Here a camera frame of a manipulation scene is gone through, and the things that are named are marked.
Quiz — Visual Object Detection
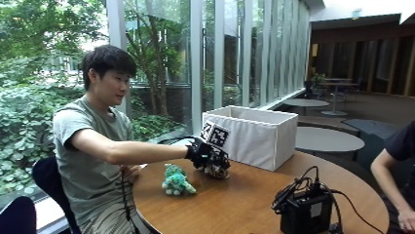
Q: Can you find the white fabric storage box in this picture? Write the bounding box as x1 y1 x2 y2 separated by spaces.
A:
201 104 299 173

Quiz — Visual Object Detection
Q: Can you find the long black cable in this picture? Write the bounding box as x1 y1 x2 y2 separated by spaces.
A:
330 188 387 234

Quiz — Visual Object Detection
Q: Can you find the dark grey bench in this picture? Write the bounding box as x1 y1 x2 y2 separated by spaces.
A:
341 118 404 170

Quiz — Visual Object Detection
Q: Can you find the green dinosaur soft toy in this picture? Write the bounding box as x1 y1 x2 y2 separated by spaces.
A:
161 163 198 197

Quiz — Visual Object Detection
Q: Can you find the small grey round table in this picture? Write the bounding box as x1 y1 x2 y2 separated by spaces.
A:
282 97 331 115

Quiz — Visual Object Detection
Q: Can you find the tall pedestal table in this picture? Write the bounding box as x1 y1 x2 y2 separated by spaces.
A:
318 81 361 117

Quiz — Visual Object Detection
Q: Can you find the white marker cube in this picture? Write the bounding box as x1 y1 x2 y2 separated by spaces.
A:
198 119 233 149

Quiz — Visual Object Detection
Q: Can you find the dark blue chair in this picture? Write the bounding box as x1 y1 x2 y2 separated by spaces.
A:
0 195 39 234

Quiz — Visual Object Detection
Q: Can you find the brown spotted soft toy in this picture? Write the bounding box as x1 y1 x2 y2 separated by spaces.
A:
202 161 233 180

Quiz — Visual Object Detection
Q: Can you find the black electronics box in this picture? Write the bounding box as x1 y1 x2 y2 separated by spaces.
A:
279 190 335 234

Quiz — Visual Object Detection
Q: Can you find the the person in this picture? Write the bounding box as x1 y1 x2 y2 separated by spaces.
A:
52 44 192 234

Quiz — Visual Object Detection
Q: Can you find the potted plant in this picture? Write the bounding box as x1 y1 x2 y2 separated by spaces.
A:
310 72 330 96

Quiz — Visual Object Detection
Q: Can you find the large grey round table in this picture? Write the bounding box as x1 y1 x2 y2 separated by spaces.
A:
294 126 366 154

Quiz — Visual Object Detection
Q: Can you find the black cable bundle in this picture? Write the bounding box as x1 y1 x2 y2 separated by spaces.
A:
270 165 335 213

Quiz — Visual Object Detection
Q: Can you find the thin black body cable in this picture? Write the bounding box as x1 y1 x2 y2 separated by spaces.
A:
120 167 133 222

